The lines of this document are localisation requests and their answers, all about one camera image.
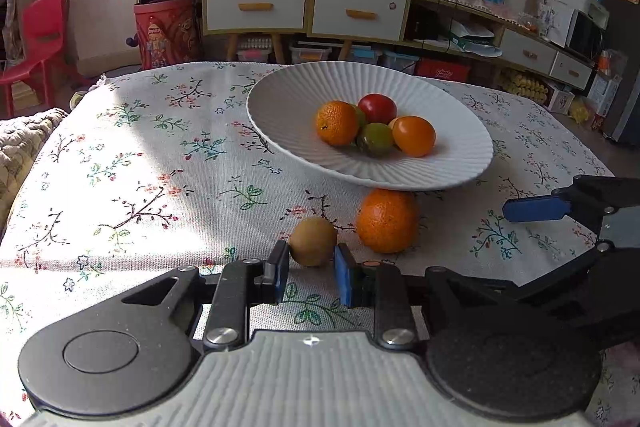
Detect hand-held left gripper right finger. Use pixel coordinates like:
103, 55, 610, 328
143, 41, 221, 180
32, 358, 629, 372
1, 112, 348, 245
333, 244, 522, 352

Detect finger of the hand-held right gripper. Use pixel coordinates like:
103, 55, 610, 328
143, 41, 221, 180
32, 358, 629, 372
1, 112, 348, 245
502, 175, 640, 234
517, 241, 617, 309

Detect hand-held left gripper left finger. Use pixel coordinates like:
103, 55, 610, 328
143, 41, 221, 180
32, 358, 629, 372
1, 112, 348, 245
121, 240, 292, 354

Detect large orange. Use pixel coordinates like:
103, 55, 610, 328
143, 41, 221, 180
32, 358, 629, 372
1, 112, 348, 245
356, 188, 421, 255

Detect smooth orange tomato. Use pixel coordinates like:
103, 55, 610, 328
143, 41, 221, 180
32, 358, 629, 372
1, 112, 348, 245
392, 115, 437, 158

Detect white ribbed plate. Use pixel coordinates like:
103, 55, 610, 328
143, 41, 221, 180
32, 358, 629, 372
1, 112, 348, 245
246, 61, 495, 192

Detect small orange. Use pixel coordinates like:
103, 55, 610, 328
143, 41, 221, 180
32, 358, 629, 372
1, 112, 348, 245
315, 100, 361, 146

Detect red tomato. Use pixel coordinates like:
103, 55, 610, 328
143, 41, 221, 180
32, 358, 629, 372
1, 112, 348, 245
358, 93, 398, 125

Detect yellow toy blocks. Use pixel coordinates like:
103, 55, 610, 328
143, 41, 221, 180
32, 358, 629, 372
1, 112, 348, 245
497, 68, 550, 105

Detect white low cabinet drawer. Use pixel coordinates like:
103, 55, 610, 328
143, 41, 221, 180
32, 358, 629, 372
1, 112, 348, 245
550, 52, 596, 90
500, 29, 558, 75

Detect floral tablecloth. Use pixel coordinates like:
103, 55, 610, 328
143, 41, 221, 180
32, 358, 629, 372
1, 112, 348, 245
0, 61, 640, 427

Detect red flat box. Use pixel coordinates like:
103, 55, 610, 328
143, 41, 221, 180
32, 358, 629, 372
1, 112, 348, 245
416, 57, 472, 82

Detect dark refrigerator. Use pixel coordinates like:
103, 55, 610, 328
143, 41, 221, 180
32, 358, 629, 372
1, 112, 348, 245
597, 0, 640, 142

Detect stack of papers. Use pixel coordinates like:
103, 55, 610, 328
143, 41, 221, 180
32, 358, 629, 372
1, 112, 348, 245
447, 19, 503, 58

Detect black microwave oven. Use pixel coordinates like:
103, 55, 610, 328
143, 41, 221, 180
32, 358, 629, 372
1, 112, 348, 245
567, 9, 608, 60

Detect low wooden cabinet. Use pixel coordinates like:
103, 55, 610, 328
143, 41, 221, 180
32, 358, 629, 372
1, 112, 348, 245
370, 0, 598, 92

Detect clear storage box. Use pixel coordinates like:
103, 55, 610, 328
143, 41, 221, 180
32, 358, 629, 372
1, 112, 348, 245
236, 34, 275, 62
381, 51, 420, 75
347, 44, 383, 65
290, 43, 333, 65

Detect black box device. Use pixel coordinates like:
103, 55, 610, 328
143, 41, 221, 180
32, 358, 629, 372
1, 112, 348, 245
405, 2, 443, 42

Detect red printed storage bin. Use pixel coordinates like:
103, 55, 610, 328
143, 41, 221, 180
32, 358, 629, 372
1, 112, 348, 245
132, 0, 203, 70

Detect beige checked cushion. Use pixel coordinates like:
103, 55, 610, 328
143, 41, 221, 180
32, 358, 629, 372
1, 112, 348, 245
0, 107, 69, 228

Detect red plastic chair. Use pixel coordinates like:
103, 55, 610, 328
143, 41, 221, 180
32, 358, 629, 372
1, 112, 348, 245
0, 0, 77, 105

